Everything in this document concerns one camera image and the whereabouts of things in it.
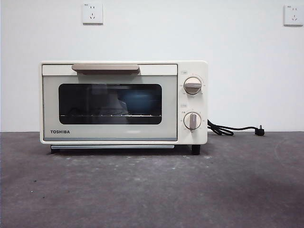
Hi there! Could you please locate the blue bowl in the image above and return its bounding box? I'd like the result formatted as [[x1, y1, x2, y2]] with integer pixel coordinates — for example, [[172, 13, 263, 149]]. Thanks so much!
[[120, 91, 156, 114]]

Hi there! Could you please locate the oven door with beige handle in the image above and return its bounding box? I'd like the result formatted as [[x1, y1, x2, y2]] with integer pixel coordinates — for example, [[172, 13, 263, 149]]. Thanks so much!
[[42, 64, 178, 142]]

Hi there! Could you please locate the black power cable with plug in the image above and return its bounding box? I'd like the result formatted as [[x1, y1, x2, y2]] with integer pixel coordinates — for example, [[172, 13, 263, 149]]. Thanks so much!
[[207, 118, 266, 137]]

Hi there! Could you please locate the metal wire oven rack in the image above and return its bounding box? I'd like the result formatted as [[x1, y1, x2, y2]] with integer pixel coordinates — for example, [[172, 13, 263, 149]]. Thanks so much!
[[60, 114, 162, 118]]

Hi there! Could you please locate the beige oven knob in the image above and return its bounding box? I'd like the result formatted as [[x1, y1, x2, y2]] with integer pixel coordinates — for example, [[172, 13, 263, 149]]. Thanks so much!
[[184, 76, 204, 95], [184, 112, 202, 131]]

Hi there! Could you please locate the cream Toshiba toaster oven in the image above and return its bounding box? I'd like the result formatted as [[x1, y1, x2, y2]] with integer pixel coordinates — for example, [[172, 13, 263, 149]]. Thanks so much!
[[39, 60, 209, 155]]

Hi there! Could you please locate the white wall socket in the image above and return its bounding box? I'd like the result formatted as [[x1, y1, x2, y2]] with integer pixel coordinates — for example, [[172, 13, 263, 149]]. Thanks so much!
[[82, 2, 104, 25], [283, 4, 304, 27]]

